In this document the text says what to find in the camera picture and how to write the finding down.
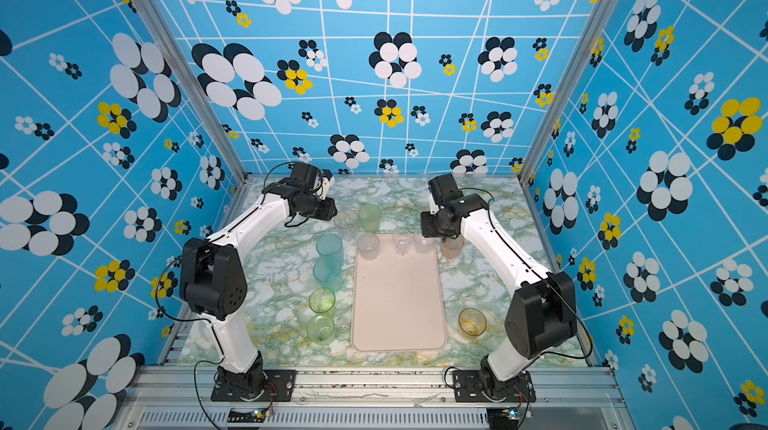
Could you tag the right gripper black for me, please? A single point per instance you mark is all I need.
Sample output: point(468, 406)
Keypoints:
point(428, 231)

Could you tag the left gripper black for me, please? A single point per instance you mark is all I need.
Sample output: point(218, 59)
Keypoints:
point(327, 214)

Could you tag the clear faceted glass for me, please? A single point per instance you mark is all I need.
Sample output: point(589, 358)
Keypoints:
point(422, 245)

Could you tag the clear ribbed glass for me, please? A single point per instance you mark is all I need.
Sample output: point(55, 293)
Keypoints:
point(402, 242)

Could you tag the light green textured cup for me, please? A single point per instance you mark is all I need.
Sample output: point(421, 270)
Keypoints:
point(370, 217)

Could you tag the pale green textured cup front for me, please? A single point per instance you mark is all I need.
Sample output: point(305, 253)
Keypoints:
point(321, 329)

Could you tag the clear smooth glass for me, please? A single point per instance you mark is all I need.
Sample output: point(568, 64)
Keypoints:
point(346, 223)

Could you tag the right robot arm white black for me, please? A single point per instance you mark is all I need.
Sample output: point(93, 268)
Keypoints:
point(542, 313)

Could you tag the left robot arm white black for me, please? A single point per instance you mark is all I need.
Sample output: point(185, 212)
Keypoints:
point(213, 282)

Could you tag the pink rectangular plastic tray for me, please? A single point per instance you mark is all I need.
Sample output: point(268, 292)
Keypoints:
point(397, 300)

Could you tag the pink textured cup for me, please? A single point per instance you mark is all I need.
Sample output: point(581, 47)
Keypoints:
point(451, 247)

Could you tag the teal textured cup rear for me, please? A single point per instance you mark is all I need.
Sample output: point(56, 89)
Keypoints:
point(330, 245)

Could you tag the teal textured cup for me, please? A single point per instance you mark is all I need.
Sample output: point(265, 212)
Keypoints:
point(328, 273)
point(330, 245)

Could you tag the teal textured cup front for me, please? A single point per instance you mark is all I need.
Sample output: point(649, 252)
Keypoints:
point(328, 273)

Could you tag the amber yellow glass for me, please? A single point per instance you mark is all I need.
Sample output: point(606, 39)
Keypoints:
point(472, 322)

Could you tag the green smooth glass rear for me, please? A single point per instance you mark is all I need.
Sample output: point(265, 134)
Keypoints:
point(322, 301)

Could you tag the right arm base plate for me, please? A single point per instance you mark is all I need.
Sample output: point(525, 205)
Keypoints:
point(481, 386)

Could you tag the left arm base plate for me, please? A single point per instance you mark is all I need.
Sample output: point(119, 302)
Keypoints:
point(270, 386)

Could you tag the aluminium front rail frame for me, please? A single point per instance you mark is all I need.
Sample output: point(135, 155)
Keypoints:
point(177, 397)

